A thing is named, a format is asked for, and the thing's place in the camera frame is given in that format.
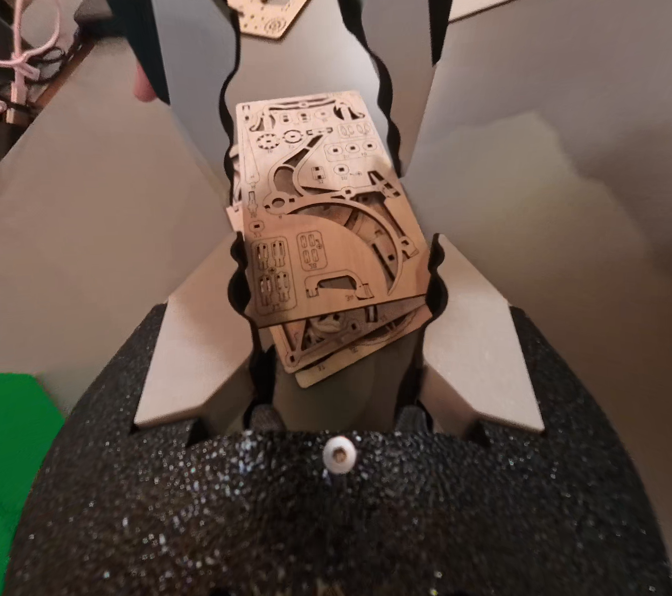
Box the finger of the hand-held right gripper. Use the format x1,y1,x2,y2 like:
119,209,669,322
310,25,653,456
327,0,438,178
146,0,243,235

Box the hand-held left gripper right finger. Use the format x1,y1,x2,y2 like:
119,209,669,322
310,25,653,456
419,233,545,436

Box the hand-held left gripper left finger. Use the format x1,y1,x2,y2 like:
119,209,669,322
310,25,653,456
133,233,263,433

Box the green plastic bin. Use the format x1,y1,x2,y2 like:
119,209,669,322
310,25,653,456
0,373,67,557

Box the person's right hand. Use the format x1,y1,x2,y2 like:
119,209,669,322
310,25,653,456
134,64,159,103

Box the pink cable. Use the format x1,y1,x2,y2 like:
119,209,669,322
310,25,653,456
0,0,81,82

